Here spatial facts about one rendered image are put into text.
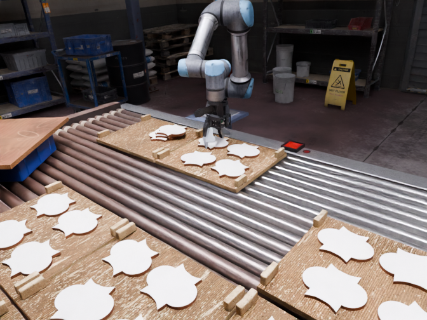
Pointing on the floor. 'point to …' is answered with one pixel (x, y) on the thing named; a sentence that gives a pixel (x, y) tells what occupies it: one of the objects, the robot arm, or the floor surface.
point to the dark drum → (134, 65)
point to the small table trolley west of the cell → (89, 79)
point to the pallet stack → (164, 50)
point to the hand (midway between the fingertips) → (213, 142)
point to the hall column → (135, 30)
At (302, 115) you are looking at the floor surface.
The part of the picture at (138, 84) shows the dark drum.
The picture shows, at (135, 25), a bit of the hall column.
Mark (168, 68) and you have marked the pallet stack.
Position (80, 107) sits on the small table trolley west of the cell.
